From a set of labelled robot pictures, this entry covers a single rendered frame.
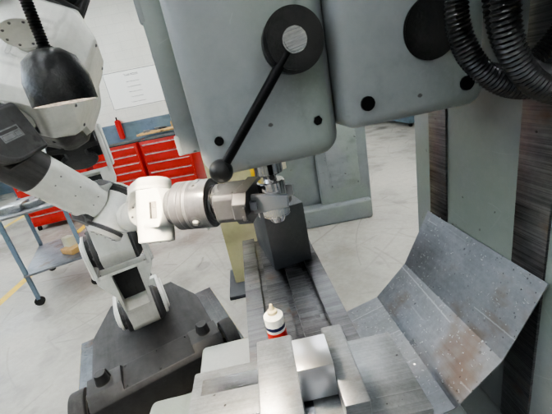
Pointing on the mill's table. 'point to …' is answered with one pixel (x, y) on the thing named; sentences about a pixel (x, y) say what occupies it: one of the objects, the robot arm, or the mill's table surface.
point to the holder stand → (284, 236)
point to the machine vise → (413, 402)
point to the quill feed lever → (292, 25)
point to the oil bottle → (274, 323)
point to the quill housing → (247, 83)
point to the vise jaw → (278, 378)
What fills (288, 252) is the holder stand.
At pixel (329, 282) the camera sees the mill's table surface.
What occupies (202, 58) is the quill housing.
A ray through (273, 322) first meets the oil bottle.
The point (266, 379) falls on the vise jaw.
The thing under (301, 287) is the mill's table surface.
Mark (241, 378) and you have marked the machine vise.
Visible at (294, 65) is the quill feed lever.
